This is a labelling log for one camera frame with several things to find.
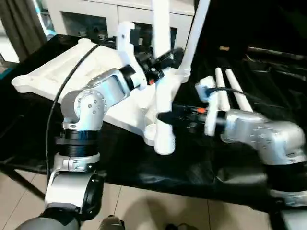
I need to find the white plastic table leg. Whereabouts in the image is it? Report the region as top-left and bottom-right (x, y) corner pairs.
(224, 69), (254, 114)
(151, 0), (176, 155)
(214, 67), (231, 114)
(181, 0), (211, 73)

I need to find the black mat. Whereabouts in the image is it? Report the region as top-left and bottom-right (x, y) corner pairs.
(0, 34), (307, 214)

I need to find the white cabinet with glass doors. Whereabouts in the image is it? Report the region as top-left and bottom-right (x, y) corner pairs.
(45, 0), (198, 49)

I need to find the white plastic table top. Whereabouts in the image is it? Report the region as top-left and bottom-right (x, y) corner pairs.
(11, 38), (192, 147)

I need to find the black metal bar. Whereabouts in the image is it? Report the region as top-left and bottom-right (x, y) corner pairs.
(247, 46), (307, 61)

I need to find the grey right robot foot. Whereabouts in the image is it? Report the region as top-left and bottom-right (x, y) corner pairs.
(165, 221), (198, 230)

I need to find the grey robot foot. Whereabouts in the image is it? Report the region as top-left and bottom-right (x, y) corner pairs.
(165, 221), (198, 230)
(98, 216), (126, 230)

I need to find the grey left robot foot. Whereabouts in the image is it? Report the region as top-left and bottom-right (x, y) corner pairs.
(98, 216), (126, 230)

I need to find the grey curtain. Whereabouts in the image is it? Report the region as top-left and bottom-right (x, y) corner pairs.
(0, 0), (49, 62)

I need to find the black metal stand leg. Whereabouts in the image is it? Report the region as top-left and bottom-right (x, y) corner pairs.
(0, 163), (48, 202)

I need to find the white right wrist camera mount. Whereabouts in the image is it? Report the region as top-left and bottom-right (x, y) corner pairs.
(195, 75), (226, 137)

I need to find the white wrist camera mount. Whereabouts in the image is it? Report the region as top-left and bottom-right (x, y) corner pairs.
(195, 75), (226, 137)
(116, 22), (148, 90)

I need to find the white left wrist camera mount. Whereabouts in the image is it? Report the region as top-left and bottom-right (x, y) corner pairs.
(116, 22), (148, 90)

